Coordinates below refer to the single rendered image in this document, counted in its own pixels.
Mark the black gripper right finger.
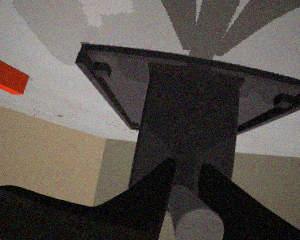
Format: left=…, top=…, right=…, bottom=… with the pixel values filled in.
left=198, top=164, right=300, bottom=240

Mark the grey cylinder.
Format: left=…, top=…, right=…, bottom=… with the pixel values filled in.
left=167, top=184, right=225, bottom=240

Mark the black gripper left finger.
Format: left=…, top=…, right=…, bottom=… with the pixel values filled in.
left=0, top=159, right=177, bottom=240

